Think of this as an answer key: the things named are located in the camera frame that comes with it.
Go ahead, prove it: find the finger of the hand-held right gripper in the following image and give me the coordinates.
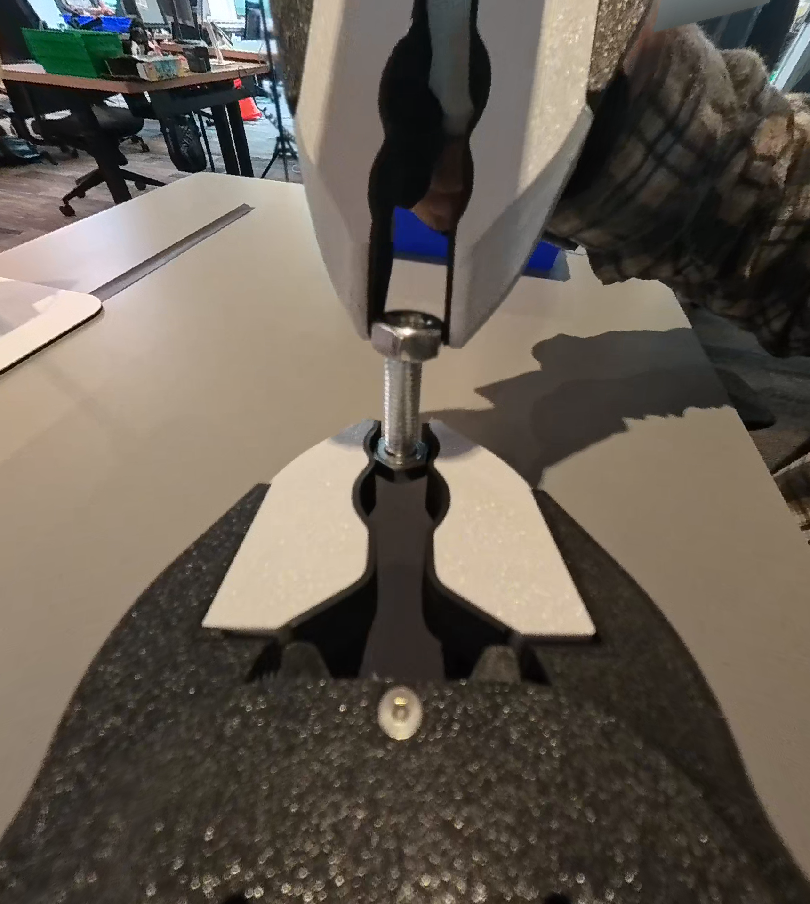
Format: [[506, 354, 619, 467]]
[[447, 0, 600, 348], [294, 0, 416, 333]]

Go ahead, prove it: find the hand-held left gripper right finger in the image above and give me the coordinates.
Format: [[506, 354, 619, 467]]
[[427, 419, 598, 644]]

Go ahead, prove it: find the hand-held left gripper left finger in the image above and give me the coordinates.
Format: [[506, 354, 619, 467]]
[[201, 420, 382, 645]]

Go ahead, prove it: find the large blue plastic bin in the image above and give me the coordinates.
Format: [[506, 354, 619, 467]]
[[391, 207, 569, 281]]

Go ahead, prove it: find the silver hex nut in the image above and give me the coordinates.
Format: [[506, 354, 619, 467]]
[[374, 448, 435, 473]]

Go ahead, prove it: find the silver hex bolt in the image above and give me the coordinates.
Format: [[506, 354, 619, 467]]
[[371, 311, 446, 460]]

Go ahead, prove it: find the person's right forearm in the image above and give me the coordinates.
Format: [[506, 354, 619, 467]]
[[546, 24, 810, 368]]

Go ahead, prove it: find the person's right hand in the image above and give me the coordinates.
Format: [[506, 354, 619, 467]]
[[412, 159, 471, 228]]

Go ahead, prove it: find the black tripod light stand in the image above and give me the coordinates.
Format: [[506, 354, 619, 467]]
[[258, 0, 301, 181]]

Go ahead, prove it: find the black office chair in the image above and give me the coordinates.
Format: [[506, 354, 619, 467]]
[[27, 106, 152, 218]]

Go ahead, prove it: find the wooden desk with black legs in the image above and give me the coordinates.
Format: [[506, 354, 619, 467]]
[[1, 46, 270, 206]]

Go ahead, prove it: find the small blue bin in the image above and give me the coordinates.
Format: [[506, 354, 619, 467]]
[[62, 10, 130, 32]]

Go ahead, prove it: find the green plastic bin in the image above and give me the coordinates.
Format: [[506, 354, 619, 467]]
[[22, 27, 127, 77]]

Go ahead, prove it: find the white metal stand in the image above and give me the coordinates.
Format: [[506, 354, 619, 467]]
[[0, 240, 104, 405]]

